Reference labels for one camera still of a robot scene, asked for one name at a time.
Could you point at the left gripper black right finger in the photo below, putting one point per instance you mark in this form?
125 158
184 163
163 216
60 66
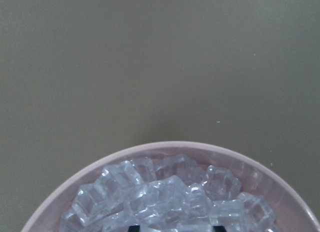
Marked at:
219 228

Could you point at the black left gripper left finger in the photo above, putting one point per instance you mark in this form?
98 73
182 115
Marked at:
134 228

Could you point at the clear ice cubes pile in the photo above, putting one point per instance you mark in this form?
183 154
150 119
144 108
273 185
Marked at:
169 194

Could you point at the pink bowl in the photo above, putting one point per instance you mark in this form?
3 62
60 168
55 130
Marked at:
292 213

